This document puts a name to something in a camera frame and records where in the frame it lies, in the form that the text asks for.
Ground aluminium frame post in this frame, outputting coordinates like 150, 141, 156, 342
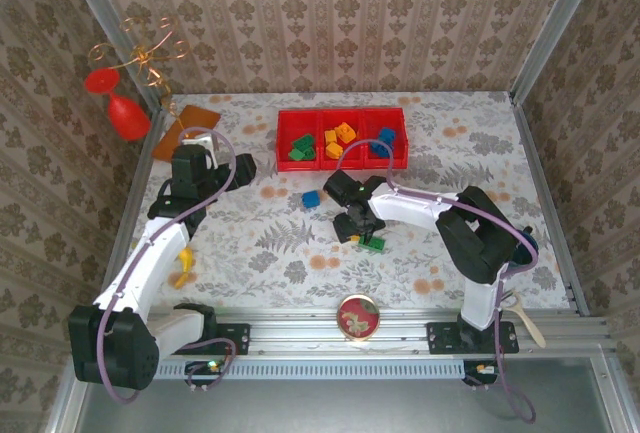
56, 0, 169, 112
509, 0, 609, 102

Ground red plastic bin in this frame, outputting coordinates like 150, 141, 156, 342
360, 106, 410, 170
276, 109, 324, 173
319, 108, 365, 172

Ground amber translucent board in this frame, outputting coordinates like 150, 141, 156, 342
151, 105, 223, 162

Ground aluminium side rail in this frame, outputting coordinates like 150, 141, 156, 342
93, 106, 169, 319
508, 95, 591, 317

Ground small black controller board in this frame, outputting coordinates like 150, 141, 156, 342
184, 360, 231, 387
462, 360, 501, 387

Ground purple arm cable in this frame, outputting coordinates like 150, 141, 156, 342
97, 126, 239, 404
335, 139, 540, 425

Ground copper wire ornament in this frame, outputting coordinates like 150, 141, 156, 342
87, 16, 193, 138

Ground round floral plate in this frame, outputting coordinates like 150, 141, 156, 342
336, 293, 381, 342

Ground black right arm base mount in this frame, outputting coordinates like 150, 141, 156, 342
426, 320, 520, 356

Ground white slotted cable duct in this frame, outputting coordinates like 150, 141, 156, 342
149, 358, 471, 380

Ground yellow banana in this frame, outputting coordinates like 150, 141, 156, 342
172, 246, 195, 288

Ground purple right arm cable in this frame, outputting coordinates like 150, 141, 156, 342
335, 139, 540, 425

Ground aluminium front rail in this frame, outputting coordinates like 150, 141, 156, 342
144, 308, 619, 357

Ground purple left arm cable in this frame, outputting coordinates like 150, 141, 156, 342
97, 126, 239, 404

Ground grey metal panel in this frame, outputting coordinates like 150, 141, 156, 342
47, 355, 634, 433

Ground floral patterned table cover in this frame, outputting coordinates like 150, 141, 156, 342
107, 91, 576, 312

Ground wooden spoon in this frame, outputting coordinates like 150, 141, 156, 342
502, 291, 546, 349

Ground red plastic goblet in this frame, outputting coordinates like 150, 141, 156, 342
83, 66, 152, 142

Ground dark blue round object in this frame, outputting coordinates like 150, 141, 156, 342
514, 226, 540, 267

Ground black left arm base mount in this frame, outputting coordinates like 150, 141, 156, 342
197, 321, 251, 357

